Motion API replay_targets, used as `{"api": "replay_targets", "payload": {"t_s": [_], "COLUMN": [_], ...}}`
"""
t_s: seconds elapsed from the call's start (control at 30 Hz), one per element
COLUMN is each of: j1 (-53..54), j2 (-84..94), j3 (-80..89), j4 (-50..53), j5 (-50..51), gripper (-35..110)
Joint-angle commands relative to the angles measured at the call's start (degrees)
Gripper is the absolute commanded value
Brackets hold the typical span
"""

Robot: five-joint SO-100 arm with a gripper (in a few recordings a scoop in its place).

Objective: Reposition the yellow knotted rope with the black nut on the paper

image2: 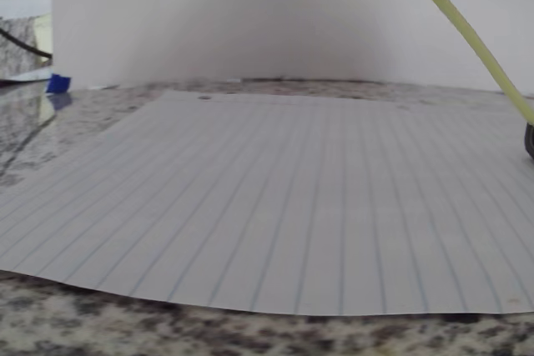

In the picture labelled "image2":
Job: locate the pale yellow note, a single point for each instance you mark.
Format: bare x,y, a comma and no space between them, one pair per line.
43,31

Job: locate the lined loose-leaf paper sheet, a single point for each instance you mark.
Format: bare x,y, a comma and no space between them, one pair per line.
250,206

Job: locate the granite backsplash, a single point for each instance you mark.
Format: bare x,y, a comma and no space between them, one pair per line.
12,60

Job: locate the white backdrop board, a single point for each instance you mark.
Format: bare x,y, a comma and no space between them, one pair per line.
208,18

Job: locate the flat white card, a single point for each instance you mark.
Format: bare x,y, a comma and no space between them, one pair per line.
29,76

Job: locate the blue tape piece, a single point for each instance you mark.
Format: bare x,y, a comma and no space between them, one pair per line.
58,83

